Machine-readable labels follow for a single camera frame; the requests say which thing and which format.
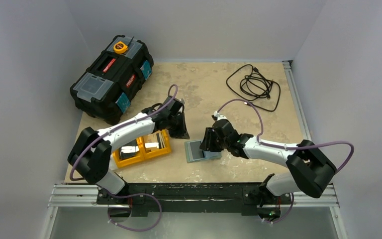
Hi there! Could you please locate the aluminium frame rail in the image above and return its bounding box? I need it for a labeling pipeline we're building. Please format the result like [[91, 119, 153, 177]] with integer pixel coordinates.
[[47, 62, 347, 239]]

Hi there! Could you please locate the yellow tape measure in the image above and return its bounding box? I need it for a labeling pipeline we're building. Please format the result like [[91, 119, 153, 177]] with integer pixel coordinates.
[[113, 41, 129, 54]]

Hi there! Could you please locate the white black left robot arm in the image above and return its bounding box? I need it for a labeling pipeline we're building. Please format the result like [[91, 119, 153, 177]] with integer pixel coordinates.
[[67, 96, 189, 204]]

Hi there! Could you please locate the white plastic tray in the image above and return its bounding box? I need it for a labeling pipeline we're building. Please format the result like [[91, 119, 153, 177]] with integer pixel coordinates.
[[108, 155, 118, 171]]

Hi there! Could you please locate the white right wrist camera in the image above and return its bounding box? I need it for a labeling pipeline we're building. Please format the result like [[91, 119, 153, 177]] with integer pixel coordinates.
[[211, 111, 226, 121]]

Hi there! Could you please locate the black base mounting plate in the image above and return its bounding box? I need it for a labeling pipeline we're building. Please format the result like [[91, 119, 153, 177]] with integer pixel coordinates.
[[96, 182, 292, 219]]

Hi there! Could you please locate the yellow bin with black cards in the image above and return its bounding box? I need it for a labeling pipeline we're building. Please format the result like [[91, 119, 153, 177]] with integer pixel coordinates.
[[111, 140, 145, 169]]

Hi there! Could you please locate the yellow bin with tan cards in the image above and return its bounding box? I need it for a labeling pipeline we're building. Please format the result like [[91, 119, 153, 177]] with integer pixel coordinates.
[[136, 129, 172, 161]]

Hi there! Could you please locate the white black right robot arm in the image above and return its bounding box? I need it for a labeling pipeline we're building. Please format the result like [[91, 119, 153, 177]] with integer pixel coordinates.
[[200, 119, 337, 203]]

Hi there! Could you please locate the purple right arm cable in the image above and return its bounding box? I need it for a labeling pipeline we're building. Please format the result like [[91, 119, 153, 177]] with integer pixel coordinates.
[[215, 99, 356, 225]]

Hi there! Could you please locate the stack of tan cards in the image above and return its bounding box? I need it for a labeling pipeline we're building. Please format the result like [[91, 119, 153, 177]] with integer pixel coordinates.
[[143, 131, 166, 152]]

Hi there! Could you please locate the black plastic toolbox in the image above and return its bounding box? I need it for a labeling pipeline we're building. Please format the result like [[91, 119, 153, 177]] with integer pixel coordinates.
[[70, 35, 154, 125]]

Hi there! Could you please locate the stack of black cards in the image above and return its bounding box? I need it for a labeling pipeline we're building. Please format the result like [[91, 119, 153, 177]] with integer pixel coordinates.
[[119, 145, 139, 160]]

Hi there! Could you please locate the black coiled usb cable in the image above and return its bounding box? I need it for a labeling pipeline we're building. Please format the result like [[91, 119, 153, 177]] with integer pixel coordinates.
[[226, 64, 282, 112]]

